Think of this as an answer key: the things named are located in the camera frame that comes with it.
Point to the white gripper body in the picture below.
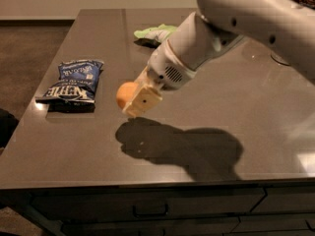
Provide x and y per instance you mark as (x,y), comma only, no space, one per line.
(165,69)

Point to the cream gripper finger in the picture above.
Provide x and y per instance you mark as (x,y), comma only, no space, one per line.
(143,100)
(143,79)

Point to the orange fruit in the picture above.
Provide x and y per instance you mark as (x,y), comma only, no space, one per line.
(125,93)

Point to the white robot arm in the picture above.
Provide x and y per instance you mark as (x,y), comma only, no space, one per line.
(287,27)

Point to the green snack bag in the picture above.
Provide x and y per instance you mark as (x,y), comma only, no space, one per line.
(158,34)

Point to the blue Kettle chips bag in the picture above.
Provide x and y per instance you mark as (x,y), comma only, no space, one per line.
(77,82)

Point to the black object at left edge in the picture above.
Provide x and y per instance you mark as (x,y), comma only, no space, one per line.
(8,124)

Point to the dark right cabinet drawer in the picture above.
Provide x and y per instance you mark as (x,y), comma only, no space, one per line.
(287,200)

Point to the dark cabinet drawer with handle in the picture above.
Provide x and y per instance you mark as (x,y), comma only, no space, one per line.
(159,204)

